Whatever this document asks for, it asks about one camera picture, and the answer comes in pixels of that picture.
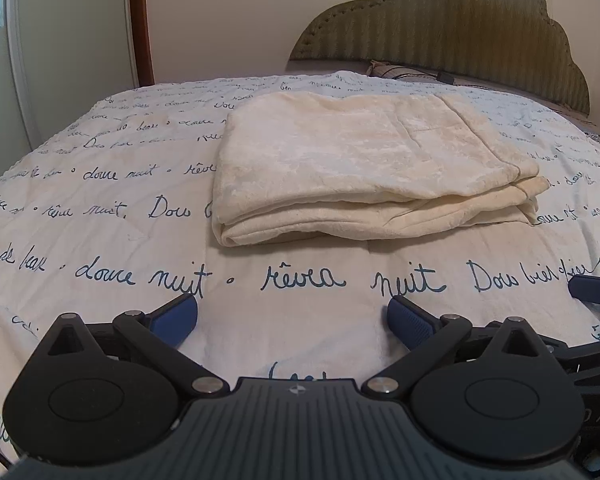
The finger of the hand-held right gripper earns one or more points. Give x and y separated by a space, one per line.
595 367
590 289

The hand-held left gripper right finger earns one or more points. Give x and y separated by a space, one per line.
407 319

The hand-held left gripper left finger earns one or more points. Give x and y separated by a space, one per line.
177 316

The cream towel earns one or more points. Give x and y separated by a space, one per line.
355 160

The white script-print bedspread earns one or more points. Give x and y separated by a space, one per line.
130 210

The small black device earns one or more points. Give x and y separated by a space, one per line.
446 78

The striped pillow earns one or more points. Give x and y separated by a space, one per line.
405 71

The white wardrobe door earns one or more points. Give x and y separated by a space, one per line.
80 50

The green striped headboard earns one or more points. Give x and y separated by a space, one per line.
455 20

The brown wooden frame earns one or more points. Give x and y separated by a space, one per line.
142 20

